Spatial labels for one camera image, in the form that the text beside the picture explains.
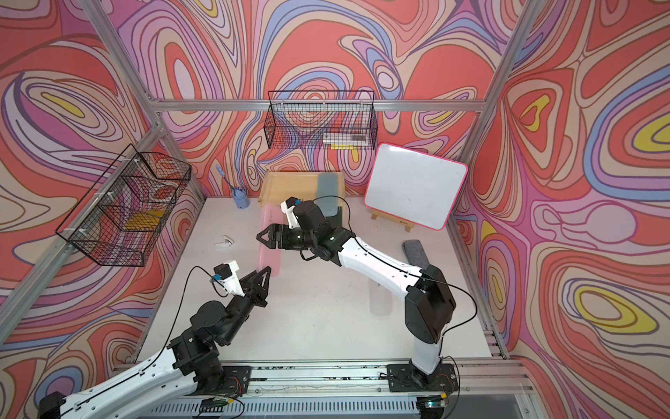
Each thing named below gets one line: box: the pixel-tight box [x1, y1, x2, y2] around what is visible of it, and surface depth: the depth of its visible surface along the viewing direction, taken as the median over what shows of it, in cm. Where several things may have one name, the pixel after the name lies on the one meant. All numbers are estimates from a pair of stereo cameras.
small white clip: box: [214, 234, 235, 249], surface depth 104 cm
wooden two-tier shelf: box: [258, 170, 347, 229], surface depth 97 cm
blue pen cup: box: [232, 187, 251, 210], surface depth 114 cm
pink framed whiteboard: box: [363, 143, 469, 232], surface depth 102 cm
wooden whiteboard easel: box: [370, 208, 416, 233], surface depth 108 cm
